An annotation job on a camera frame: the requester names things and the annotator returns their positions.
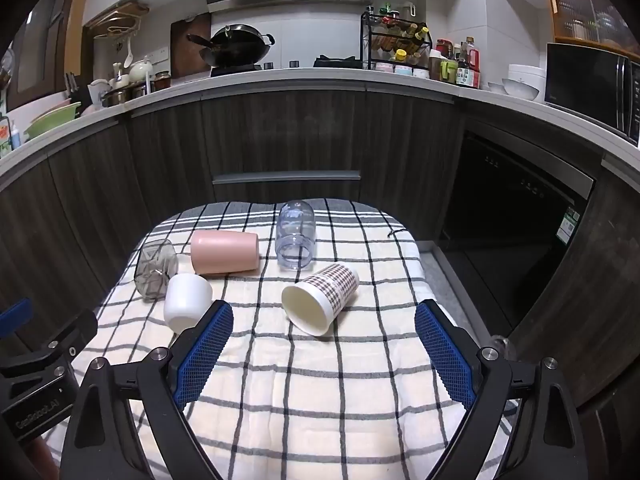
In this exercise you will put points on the green plastic basin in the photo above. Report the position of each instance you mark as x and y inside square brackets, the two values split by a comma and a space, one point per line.
[52, 120]

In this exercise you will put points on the black spice rack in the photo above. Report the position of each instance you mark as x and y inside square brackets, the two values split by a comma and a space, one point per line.
[395, 42]

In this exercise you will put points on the checked white cloth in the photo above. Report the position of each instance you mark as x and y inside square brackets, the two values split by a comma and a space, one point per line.
[300, 390]

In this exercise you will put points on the wall rack with wooden board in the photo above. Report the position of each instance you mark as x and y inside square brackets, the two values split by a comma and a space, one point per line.
[117, 17]

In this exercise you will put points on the black knife block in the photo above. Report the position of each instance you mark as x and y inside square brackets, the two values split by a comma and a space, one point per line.
[73, 89]

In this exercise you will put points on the black wok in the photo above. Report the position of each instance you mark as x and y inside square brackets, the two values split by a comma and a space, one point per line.
[240, 42]

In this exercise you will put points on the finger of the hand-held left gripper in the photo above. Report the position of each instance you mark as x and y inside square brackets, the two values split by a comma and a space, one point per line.
[14, 316]
[70, 332]

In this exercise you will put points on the black dishwasher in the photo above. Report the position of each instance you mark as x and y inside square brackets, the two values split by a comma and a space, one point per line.
[505, 210]

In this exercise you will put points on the plaid paper cup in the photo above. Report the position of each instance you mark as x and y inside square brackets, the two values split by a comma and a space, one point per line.
[331, 280]

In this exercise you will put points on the red lid jar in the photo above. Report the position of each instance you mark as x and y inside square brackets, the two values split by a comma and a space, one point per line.
[443, 50]

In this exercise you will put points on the wooden glass-door cabinet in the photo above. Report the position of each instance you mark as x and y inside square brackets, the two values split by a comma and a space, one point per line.
[590, 10]

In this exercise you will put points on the green lid jug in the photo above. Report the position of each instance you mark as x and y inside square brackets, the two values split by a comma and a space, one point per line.
[448, 71]

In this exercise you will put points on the black induction cooker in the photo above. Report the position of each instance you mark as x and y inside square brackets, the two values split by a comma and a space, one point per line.
[235, 70]

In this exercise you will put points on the grey glass cup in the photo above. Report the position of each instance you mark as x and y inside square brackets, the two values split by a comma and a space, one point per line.
[155, 266]

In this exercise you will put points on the pink cup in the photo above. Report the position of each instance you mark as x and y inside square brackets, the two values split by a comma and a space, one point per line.
[225, 252]

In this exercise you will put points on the clear plastic cup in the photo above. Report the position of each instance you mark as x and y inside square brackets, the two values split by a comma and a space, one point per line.
[295, 230]

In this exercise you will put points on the black microwave oven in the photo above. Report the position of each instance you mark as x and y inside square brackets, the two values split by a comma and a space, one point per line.
[585, 85]

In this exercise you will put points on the black gas stove trivet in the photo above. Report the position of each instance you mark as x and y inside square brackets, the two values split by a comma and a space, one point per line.
[337, 61]

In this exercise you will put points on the green label sticker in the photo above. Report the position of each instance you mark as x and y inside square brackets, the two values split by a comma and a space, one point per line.
[568, 226]

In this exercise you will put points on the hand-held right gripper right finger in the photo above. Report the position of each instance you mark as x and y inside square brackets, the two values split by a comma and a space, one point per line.
[445, 360]

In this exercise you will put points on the white cup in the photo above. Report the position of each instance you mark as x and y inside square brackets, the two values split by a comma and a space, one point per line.
[185, 301]

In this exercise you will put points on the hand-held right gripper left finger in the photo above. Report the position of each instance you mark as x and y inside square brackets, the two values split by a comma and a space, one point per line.
[205, 355]

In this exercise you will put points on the dark soy sauce bottle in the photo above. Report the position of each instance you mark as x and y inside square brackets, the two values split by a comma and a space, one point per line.
[469, 67]

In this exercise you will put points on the white teapot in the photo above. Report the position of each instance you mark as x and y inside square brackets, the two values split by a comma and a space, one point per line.
[141, 69]

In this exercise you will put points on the brown cutting board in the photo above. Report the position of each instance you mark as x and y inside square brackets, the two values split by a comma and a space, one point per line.
[187, 52]

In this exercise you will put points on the stack of white bowls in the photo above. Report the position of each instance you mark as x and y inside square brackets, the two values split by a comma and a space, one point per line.
[524, 82]

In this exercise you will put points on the steel pot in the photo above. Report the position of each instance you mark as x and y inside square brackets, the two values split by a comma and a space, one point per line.
[125, 95]

